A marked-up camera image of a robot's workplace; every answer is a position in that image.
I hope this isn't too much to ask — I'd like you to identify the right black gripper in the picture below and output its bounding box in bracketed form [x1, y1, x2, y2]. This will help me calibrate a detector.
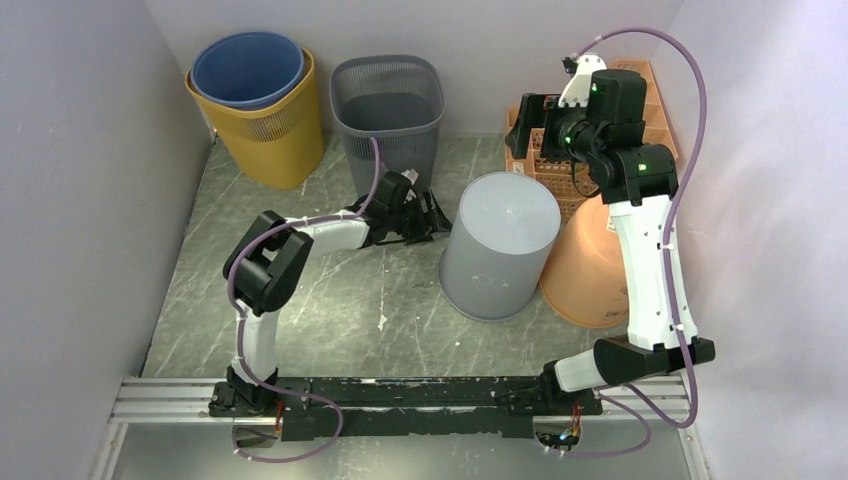
[505, 93, 605, 165]

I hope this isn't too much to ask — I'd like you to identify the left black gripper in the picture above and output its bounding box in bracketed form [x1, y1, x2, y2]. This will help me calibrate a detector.
[389, 190, 456, 248]

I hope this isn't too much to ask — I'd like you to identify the grey smooth plastic bin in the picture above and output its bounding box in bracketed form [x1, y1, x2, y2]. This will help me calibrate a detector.
[438, 172, 562, 322]

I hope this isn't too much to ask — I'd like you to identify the grey mesh waste basket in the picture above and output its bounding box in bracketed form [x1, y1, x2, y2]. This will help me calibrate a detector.
[330, 54, 445, 196]

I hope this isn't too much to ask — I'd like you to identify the orange plastic bin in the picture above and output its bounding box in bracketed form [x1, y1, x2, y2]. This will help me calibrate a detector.
[539, 198, 629, 328]

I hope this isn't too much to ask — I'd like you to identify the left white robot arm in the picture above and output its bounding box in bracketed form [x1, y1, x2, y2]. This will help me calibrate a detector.
[223, 170, 452, 416]

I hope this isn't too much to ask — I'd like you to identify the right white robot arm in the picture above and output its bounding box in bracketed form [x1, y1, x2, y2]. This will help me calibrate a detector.
[505, 65, 716, 414]

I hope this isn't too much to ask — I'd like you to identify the yellow plastic bin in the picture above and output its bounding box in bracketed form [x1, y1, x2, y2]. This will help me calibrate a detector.
[184, 49, 325, 190]

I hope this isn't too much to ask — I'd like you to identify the blue plastic bin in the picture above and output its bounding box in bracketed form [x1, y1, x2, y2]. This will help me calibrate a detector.
[189, 31, 306, 111]

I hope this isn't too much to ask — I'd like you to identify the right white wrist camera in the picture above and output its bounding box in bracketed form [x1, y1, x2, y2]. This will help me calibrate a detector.
[557, 53, 606, 108]

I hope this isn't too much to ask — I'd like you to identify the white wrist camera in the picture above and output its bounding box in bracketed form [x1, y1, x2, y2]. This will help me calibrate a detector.
[557, 53, 606, 108]
[401, 169, 419, 186]

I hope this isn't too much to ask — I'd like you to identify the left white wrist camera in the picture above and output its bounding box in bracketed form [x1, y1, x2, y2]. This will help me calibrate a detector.
[401, 169, 419, 186]

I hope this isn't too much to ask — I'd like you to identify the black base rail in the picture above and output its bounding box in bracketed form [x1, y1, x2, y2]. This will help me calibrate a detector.
[208, 376, 602, 441]

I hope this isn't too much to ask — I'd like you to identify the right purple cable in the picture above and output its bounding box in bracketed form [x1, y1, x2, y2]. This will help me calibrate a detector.
[543, 27, 709, 460]

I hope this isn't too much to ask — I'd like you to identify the aluminium frame rail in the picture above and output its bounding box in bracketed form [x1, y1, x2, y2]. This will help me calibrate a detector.
[109, 375, 690, 424]

